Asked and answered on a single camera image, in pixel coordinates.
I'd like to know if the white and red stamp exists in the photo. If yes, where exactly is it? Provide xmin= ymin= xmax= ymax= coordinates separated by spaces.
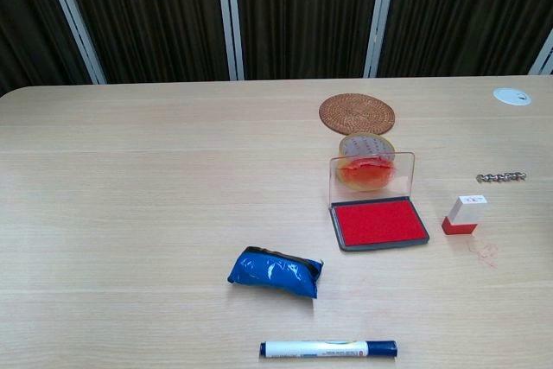
xmin=441 ymin=194 xmax=489 ymax=236

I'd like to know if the round woven rattan coaster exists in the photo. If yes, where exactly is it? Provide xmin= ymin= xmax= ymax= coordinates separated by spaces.
xmin=318 ymin=92 xmax=397 ymax=136

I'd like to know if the blue glossy pouch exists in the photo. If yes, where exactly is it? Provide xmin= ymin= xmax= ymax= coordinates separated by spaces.
xmin=226 ymin=245 xmax=325 ymax=300

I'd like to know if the red ink pad with lid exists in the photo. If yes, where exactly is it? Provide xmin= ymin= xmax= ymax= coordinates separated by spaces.
xmin=328 ymin=151 xmax=431 ymax=252

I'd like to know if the dark ribbed partition screen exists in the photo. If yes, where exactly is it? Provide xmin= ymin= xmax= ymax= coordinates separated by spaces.
xmin=0 ymin=0 xmax=553 ymax=98

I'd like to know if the white and blue marker pen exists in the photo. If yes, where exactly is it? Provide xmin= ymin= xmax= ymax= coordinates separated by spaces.
xmin=259 ymin=340 xmax=399 ymax=359

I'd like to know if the silver metal chain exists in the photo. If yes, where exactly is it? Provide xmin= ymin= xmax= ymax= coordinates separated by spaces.
xmin=476 ymin=172 xmax=528 ymax=183

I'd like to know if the white round cable grommet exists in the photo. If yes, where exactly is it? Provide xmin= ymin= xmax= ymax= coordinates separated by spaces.
xmin=493 ymin=87 xmax=533 ymax=106

